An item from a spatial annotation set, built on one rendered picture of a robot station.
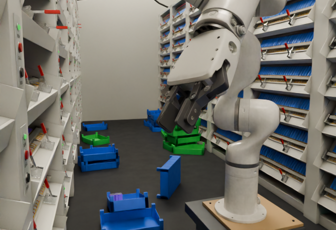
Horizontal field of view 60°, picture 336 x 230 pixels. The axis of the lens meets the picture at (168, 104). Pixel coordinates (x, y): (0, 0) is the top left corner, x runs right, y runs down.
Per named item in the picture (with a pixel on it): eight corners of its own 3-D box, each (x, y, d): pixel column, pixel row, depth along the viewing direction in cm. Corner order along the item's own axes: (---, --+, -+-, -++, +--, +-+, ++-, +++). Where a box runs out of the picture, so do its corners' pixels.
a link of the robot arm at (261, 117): (227, 156, 115) (229, 96, 112) (277, 161, 109) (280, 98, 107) (223, 166, 104) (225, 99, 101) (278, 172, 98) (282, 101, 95)
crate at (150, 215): (154, 216, 164) (154, 202, 163) (163, 235, 145) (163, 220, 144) (100, 223, 156) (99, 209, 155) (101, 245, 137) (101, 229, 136)
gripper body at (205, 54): (254, 45, 47) (232, 101, 42) (206, 56, 55) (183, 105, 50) (229, 11, 43) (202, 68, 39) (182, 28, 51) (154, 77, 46)
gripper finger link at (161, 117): (189, 98, 46) (172, 134, 43) (176, 99, 49) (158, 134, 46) (176, 86, 45) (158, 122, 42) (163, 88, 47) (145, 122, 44)
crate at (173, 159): (180, 182, 213) (170, 181, 216) (180, 155, 211) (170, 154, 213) (168, 199, 185) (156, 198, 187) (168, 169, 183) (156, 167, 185)
